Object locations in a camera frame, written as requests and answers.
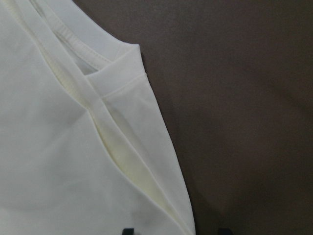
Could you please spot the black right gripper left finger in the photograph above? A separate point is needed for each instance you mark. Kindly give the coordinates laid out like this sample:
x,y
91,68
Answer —
x,y
128,231

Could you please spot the cream long-sleeve cat shirt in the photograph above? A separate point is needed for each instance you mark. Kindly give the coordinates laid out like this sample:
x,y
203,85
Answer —
x,y
84,149

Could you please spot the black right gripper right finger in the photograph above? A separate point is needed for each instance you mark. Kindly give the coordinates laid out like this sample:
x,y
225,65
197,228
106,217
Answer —
x,y
224,231

